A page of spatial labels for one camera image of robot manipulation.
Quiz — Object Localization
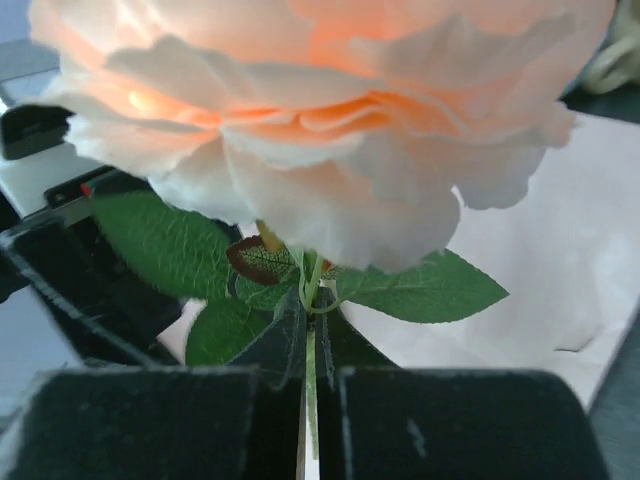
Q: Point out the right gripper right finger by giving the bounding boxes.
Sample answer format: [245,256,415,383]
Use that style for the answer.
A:
[314,289,609,479]

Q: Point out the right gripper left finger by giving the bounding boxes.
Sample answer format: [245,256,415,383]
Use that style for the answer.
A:
[1,290,306,479]

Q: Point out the peach rose stem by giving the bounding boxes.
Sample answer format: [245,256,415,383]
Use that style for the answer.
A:
[27,0,619,461]

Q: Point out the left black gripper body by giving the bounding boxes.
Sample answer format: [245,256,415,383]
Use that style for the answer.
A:
[1,169,240,367]

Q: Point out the beige ribbon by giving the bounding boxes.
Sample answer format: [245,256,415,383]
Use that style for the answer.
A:
[582,0,639,94]

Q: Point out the pink wrapping paper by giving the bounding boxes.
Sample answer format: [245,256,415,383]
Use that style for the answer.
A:
[149,112,640,411]

